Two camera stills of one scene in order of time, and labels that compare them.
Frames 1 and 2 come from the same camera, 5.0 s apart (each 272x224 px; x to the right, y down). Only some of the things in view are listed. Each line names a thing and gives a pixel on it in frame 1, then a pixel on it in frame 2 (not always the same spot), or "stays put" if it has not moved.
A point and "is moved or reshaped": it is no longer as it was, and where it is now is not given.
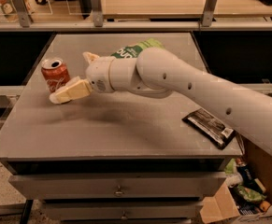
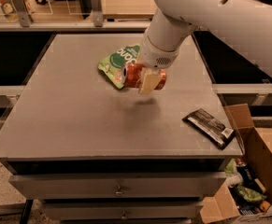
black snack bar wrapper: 209,128 stays put
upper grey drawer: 117,185 stays put
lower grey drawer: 121,211 stays put
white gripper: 97,74 -> 155,57
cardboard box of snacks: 253,191 stays put
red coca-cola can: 56,73 is moved or reshaped
